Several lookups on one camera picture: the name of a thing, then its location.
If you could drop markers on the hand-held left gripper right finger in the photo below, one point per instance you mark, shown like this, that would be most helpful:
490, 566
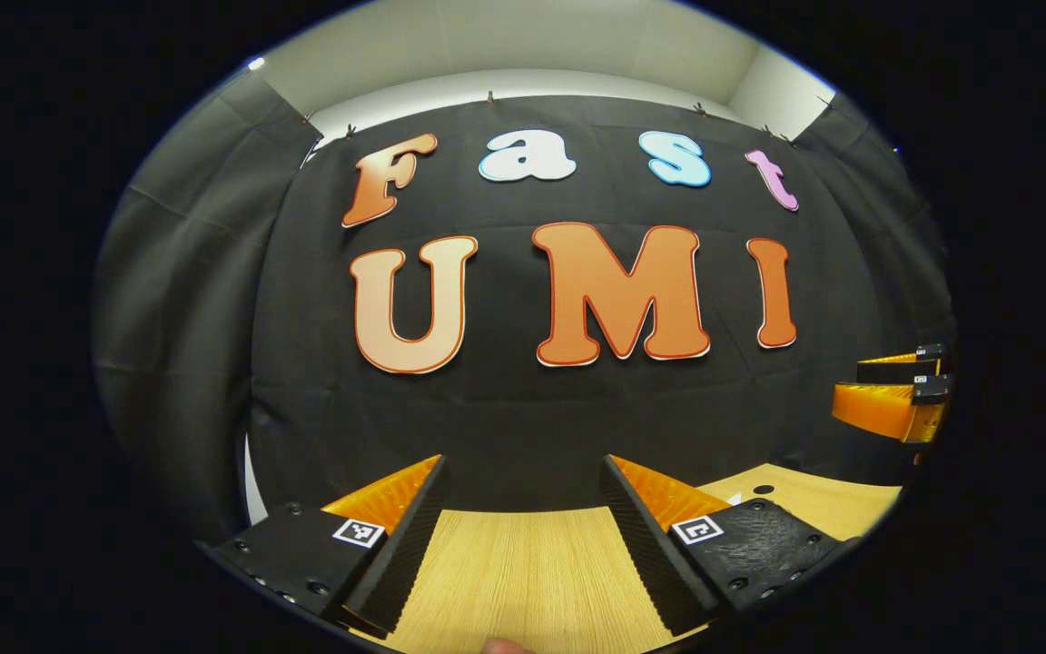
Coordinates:
641, 545

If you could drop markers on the wooden desktop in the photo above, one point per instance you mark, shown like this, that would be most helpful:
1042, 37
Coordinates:
523, 572

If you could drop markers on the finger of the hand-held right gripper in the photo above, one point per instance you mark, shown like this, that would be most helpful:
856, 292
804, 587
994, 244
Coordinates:
877, 409
886, 372

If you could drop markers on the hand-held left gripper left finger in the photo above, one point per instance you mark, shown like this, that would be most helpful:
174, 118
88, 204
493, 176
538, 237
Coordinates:
409, 536

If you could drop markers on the black backdrop cloth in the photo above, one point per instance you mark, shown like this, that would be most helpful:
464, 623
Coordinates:
505, 427

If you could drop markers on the plain black cloth panel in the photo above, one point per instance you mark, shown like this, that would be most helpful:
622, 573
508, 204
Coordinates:
187, 318
886, 272

